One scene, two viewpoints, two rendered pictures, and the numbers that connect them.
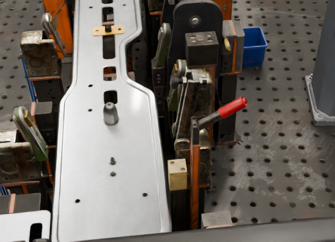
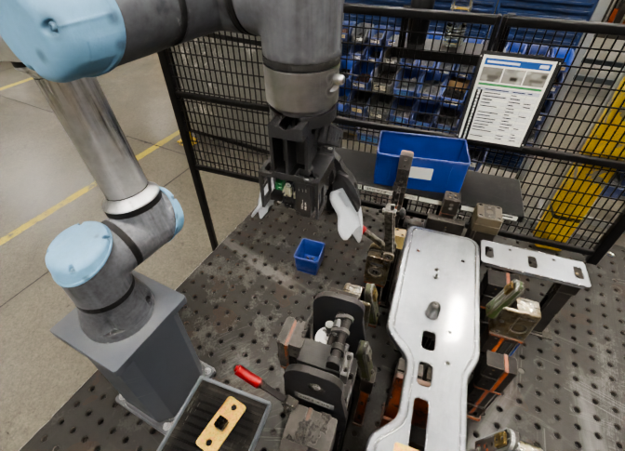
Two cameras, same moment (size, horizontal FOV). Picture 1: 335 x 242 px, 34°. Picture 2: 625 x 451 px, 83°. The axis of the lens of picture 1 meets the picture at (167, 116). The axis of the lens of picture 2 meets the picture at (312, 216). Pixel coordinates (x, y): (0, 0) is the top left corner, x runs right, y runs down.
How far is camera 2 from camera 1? 146 cm
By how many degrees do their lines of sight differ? 91
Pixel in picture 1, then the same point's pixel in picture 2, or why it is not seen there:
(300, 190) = (275, 320)
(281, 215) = (301, 309)
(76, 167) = (463, 283)
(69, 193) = (468, 267)
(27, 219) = (496, 260)
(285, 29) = not seen: outside the picture
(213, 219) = (408, 154)
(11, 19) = not seen: outside the picture
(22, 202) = (501, 281)
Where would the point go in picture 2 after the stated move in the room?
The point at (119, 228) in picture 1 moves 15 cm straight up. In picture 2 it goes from (437, 238) to (449, 202)
